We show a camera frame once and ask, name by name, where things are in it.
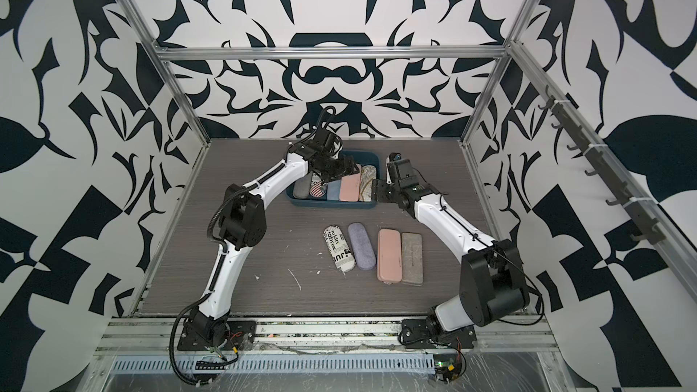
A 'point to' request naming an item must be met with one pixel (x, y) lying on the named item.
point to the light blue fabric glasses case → (333, 191)
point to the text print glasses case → (339, 249)
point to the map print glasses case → (368, 173)
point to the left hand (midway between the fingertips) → (351, 168)
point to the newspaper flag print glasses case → (318, 189)
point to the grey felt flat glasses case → (412, 269)
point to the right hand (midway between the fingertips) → (382, 183)
